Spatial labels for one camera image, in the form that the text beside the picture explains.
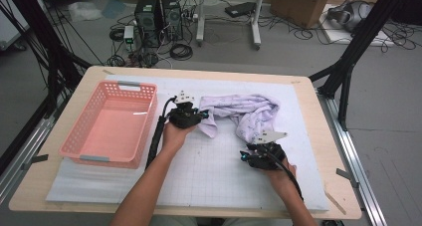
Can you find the large black computer tower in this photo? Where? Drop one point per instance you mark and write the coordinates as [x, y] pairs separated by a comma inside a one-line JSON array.
[[147, 20]]

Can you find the lilac printed towel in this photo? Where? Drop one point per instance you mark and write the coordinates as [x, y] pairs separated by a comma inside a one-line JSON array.
[[245, 113]]

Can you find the clear plastic bag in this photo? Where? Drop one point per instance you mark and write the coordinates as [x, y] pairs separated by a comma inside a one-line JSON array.
[[84, 12]]

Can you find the person's left hand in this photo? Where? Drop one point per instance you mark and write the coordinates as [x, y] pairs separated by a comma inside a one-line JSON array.
[[175, 138]]

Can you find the white grid mat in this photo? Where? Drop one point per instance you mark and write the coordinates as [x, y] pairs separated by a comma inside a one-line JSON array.
[[215, 173]]

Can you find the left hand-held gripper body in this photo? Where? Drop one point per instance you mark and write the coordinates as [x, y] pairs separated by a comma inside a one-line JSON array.
[[184, 114]]

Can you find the small white power box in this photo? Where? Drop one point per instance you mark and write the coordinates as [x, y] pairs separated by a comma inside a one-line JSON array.
[[128, 33]]

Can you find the black metal frame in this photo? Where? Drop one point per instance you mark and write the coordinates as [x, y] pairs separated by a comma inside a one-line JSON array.
[[361, 33], [53, 53]]

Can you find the white metal stand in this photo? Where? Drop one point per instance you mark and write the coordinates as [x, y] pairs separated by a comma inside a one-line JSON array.
[[257, 27]]

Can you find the person's right hand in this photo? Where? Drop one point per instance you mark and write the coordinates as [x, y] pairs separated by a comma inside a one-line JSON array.
[[280, 181]]

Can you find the white floor board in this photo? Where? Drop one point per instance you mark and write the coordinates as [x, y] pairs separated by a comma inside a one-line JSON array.
[[335, 35]]

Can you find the grey table bracket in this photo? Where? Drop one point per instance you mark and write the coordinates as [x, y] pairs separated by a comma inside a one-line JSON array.
[[348, 176], [36, 159]]

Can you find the open cardboard box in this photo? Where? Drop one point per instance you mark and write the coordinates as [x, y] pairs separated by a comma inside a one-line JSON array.
[[298, 5]]

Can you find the grey headset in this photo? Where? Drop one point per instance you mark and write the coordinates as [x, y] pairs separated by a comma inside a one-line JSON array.
[[348, 15]]

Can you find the aluminium rail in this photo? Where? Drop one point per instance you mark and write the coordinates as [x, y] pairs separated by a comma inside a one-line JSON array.
[[351, 153], [30, 143]]

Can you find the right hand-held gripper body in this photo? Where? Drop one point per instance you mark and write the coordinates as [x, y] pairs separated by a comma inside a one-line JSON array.
[[268, 156]]

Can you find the black flat device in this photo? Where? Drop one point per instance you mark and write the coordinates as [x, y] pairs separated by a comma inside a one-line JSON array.
[[239, 9]]

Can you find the pink plastic basket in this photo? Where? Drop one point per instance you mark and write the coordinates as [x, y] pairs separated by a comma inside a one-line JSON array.
[[112, 129]]

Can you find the slim black computer tower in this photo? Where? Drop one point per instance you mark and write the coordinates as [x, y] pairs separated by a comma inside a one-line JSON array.
[[172, 17]]

